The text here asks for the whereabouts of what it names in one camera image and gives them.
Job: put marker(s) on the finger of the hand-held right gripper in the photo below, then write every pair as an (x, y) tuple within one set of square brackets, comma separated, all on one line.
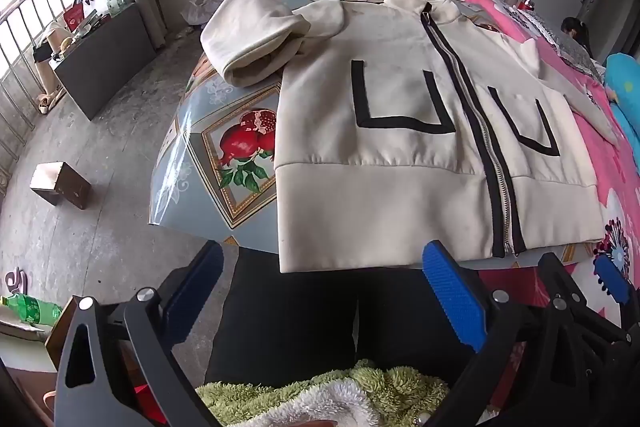
[(612, 279), (556, 276)]

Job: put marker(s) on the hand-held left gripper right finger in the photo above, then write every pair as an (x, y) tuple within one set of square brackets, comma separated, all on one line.
[(452, 292)]

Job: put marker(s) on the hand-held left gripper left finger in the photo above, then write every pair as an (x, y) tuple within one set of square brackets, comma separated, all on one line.
[(195, 292)]

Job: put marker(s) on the cream zip jacket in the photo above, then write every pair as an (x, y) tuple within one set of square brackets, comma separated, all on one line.
[(380, 187)]

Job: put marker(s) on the person's black trousers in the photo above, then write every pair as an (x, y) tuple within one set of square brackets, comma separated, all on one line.
[(290, 307)]

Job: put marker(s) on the pink floral blanket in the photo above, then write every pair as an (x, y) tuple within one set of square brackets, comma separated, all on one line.
[(607, 172)]

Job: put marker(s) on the green fluffy garment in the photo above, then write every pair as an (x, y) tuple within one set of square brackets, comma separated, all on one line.
[(390, 387)]

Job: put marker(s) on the fruit print tablecloth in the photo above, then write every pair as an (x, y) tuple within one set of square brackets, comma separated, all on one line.
[(200, 167)]

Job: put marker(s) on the green plastic bottle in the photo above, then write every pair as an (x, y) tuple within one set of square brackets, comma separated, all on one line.
[(32, 309)]

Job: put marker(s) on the pink slipper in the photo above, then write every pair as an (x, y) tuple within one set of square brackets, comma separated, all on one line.
[(17, 279)]

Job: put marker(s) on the blue pillow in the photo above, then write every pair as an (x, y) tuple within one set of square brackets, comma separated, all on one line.
[(625, 77)]

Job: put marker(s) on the grey lace cloth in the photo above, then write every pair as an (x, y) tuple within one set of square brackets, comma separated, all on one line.
[(570, 44)]

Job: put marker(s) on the beige slippers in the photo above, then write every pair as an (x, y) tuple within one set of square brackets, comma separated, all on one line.
[(50, 103)]

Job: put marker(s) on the grey cabinet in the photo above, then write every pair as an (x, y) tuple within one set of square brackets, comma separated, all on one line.
[(105, 57)]

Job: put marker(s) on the metal window railing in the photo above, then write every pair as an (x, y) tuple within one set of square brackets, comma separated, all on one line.
[(20, 57)]

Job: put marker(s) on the red box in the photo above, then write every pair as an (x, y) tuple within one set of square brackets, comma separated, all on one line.
[(74, 17)]

